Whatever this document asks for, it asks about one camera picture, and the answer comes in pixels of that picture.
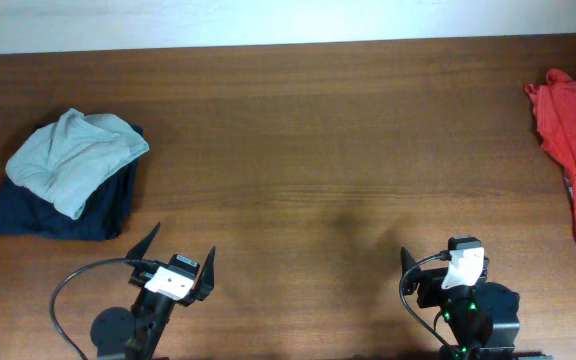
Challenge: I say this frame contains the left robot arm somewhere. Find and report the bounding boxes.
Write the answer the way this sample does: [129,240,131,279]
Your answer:
[90,227,216,360]

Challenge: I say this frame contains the light grey folded shirt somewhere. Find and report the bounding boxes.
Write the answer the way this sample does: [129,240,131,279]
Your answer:
[5,108,149,220]

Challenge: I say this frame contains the dark navy folded garment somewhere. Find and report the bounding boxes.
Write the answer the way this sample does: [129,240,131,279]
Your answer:
[0,124,145,242]

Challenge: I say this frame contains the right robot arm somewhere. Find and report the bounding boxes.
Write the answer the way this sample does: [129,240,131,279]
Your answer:
[399,236,520,360]

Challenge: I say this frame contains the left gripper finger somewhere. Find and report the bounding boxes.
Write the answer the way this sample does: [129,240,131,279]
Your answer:
[125,223,161,260]
[194,247,216,301]

